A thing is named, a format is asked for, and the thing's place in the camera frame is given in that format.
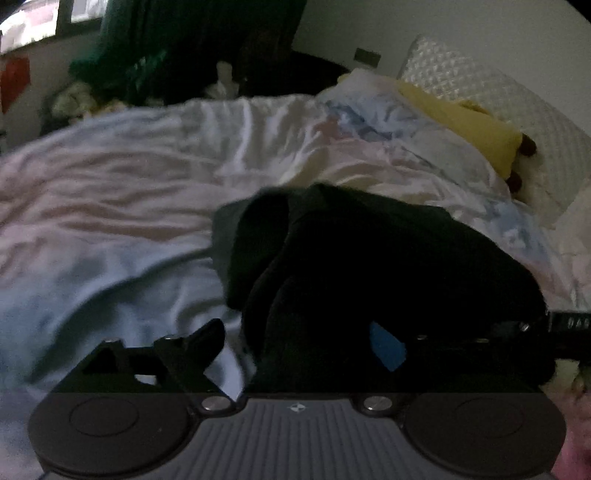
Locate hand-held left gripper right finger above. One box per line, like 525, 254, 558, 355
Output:
355, 322, 532, 414

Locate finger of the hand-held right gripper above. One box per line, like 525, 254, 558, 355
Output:
490, 318, 552, 344

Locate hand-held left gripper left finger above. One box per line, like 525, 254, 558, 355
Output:
81, 318, 236, 414

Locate black garment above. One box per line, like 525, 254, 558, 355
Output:
212, 183, 557, 398

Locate pale yellow clothes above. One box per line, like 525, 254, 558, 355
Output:
51, 82, 127, 121

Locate plain white pillow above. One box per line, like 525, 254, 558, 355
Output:
551, 185, 591, 259

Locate pale wrinkled bed duvet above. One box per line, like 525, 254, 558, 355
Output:
0, 95, 591, 480

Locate yellow plush toy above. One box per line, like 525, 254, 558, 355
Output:
339, 74, 539, 192

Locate blue printed pillow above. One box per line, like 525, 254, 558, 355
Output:
318, 69, 513, 199

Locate white quilted pillow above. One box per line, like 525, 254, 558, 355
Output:
399, 33, 591, 227

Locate white plastic bag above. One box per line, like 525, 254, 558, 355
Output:
205, 60, 241, 100

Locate dark green curtain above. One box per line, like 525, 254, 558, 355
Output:
99, 0, 308, 93

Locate red cloth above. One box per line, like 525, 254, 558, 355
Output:
0, 56, 31, 114

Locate dark framed window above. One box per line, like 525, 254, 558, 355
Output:
0, 0, 109, 54

